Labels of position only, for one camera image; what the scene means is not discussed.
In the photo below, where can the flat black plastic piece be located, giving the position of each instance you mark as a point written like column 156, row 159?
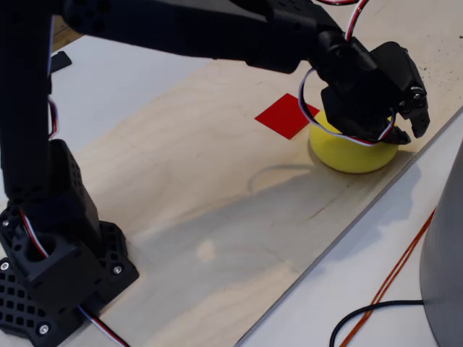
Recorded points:
column 59, row 61

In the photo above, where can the light plywood board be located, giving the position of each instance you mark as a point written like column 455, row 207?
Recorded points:
column 224, row 188

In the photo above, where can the yellow round foam disc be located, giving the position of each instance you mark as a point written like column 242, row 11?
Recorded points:
column 347, row 155

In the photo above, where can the grey round conical object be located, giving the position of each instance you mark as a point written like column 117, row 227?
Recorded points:
column 446, row 253

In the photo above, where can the red square patch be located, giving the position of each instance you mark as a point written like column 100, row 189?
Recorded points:
column 282, row 115

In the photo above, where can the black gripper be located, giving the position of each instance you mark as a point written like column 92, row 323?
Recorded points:
column 356, row 115

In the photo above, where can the black robot arm with base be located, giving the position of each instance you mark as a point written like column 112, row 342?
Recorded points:
column 181, row 29

